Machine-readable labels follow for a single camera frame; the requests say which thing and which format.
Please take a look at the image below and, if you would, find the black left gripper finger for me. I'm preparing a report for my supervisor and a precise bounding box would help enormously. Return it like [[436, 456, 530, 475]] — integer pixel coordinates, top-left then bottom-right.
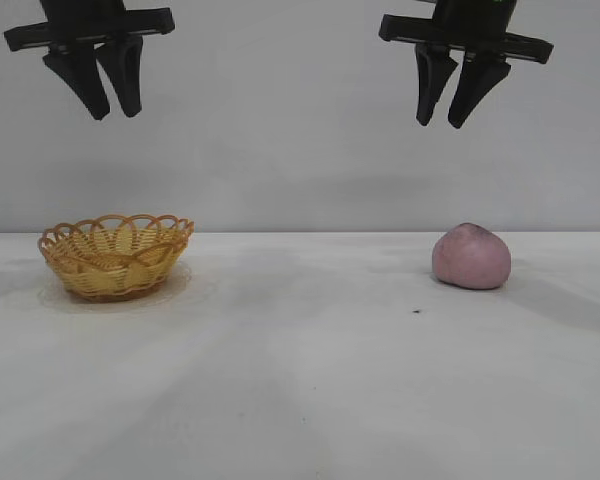
[[41, 45, 112, 122], [95, 34, 145, 119]]

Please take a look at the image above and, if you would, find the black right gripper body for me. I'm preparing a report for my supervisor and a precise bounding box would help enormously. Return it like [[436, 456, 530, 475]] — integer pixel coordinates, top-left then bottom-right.
[[378, 0, 555, 66]]

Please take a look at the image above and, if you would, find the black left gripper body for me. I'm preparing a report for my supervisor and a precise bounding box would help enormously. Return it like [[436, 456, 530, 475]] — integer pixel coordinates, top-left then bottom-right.
[[3, 0, 176, 55]]

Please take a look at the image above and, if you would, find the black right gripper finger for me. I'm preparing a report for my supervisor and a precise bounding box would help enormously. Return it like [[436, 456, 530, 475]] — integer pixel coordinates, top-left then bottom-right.
[[413, 42, 460, 127], [446, 52, 513, 130]]

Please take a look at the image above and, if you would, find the pink peach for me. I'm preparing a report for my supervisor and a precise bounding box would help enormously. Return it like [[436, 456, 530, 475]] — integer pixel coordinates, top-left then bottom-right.
[[431, 222, 512, 291]]

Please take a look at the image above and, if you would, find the yellow woven plastic basket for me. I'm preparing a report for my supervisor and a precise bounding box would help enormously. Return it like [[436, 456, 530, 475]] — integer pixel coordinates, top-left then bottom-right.
[[37, 213, 196, 304]]

